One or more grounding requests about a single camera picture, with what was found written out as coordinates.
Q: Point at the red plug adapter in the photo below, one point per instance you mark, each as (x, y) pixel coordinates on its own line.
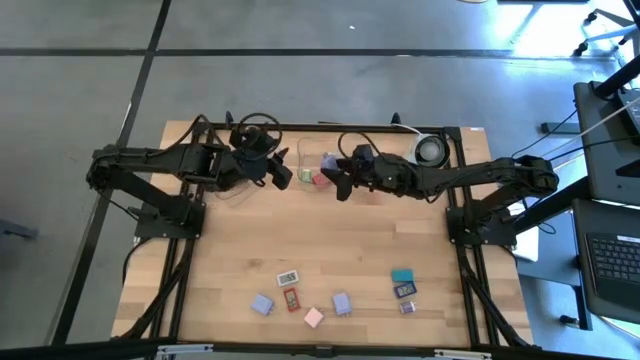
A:
(319, 182)

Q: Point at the grey furniture foot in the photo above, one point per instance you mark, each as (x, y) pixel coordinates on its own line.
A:
(15, 230)

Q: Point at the white paper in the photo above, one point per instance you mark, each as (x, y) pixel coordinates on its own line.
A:
(527, 245)

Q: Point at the black aluminium table frame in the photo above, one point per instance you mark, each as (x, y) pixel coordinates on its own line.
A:
(310, 125)

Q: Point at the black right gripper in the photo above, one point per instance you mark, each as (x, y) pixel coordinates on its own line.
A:
(385, 172)

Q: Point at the lavender wall charger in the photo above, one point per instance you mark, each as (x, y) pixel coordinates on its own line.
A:
(328, 161)
(342, 303)

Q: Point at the dark blue digital thermometer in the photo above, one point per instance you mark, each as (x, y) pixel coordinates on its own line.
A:
(405, 289)

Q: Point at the light blue wall charger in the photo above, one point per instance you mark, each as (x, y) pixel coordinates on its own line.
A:
(261, 303)

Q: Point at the clear plastic bin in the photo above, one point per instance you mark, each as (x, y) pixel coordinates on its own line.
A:
(301, 160)
(235, 196)

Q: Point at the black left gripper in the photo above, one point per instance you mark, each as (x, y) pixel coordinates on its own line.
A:
(247, 160)

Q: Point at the teal rectangular device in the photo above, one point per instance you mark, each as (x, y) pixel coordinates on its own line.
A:
(402, 275)

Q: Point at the white digital thermometer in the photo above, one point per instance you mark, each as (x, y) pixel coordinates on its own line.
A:
(287, 278)

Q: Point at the small purple plug adapter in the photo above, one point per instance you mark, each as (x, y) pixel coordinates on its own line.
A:
(407, 307)

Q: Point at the black stand beam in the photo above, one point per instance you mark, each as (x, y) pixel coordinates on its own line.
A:
(550, 210)

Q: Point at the pink wall charger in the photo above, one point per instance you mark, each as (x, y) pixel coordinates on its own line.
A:
(313, 317)

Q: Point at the white chair base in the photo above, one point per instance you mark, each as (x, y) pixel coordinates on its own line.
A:
(605, 35)

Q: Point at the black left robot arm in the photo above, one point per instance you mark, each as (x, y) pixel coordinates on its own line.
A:
(150, 156)

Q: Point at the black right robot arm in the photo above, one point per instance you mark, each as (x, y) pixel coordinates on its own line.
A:
(500, 172)

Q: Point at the red digital thermometer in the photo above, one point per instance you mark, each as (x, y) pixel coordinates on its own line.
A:
(291, 300)

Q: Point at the dark grey panel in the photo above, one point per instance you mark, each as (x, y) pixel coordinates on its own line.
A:
(600, 150)

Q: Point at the dark grey laptop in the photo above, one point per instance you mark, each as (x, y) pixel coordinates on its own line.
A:
(615, 260)

